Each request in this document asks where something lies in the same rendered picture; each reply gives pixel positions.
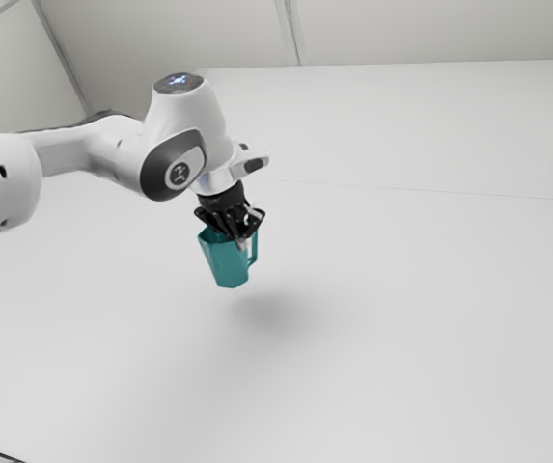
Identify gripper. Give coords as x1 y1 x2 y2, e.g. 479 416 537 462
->
193 180 267 242

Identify teal faceted mug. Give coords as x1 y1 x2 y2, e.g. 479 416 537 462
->
195 227 261 289

